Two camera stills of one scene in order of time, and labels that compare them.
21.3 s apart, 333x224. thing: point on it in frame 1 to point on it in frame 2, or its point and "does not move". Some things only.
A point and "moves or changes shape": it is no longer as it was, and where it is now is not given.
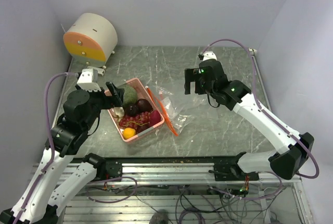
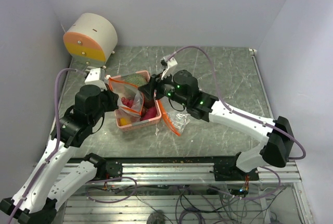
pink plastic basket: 139,113 moves or changes shape
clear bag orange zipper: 177,112 to 129,97
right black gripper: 190,74 to 154,83
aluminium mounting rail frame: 187,190 does not move
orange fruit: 128,133 to 123,122
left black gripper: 110,101 does not move
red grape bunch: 140,120 to 127,102
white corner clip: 253,51 does not move
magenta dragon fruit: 155,117 to 151,112
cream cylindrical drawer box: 91,39 does not move
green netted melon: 130,96 to 135,79
